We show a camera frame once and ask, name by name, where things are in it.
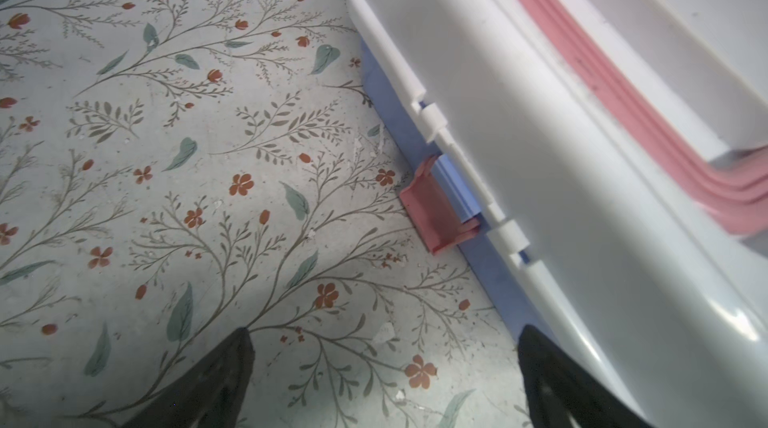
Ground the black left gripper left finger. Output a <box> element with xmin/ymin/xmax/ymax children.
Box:
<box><xmin>125</xmin><ymin>328</ymin><xmax>255</xmax><ymax>427</ymax></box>

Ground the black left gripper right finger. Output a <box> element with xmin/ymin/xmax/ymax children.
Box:
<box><xmin>518</xmin><ymin>325</ymin><xmax>648</xmax><ymax>428</ymax></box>

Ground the white and blue tool box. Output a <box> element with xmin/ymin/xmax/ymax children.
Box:
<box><xmin>349</xmin><ymin>0</ymin><xmax>767</xmax><ymax>427</ymax></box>

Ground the floral table mat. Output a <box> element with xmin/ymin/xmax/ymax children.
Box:
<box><xmin>1</xmin><ymin>0</ymin><xmax>530</xmax><ymax>427</ymax></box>

